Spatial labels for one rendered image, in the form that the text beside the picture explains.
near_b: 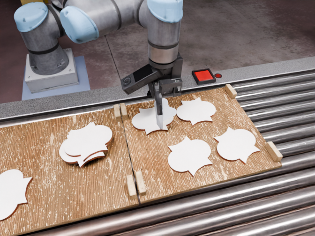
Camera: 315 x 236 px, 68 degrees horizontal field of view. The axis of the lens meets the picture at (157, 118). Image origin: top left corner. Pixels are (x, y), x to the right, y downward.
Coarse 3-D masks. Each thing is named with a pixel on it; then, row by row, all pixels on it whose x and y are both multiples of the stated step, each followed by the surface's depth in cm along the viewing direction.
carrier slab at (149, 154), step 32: (192, 96) 84; (224, 96) 84; (128, 128) 74; (192, 128) 74; (224, 128) 74; (256, 128) 74; (160, 160) 66; (224, 160) 66; (256, 160) 66; (160, 192) 60
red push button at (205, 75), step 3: (195, 72) 95; (198, 72) 95; (201, 72) 95; (204, 72) 95; (207, 72) 95; (198, 75) 94; (201, 75) 94; (204, 75) 94; (207, 75) 94; (210, 75) 94; (198, 78) 92; (201, 78) 92; (204, 78) 92; (207, 78) 92; (210, 78) 92
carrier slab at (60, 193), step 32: (0, 128) 74; (32, 128) 74; (64, 128) 74; (0, 160) 66; (32, 160) 66; (96, 160) 66; (128, 160) 66; (32, 192) 60; (64, 192) 60; (96, 192) 60; (128, 192) 60; (0, 224) 55; (32, 224) 55
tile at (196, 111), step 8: (184, 104) 80; (192, 104) 80; (200, 104) 80; (208, 104) 80; (176, 112) 78; (184, 112) 78; (192, 112) 78; (200, 112) 78; (208, 112) 78; (184, 120) 76; (192, 120) 75; (200, 120) 75; (208, 120) 75
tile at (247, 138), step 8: (224, 136) 71; (232, 136) 71; (240, 136) 71; (248, 136) 71; (224, 144) 69; (232, 144) 69; (240, 144) 69; (248, 144) 69; (224, 152) 67; (232, 152) 67; (240, 152) 67; (248, 152) 67; (256, 152) 68; (232, 160) 66; (240, 160) 66
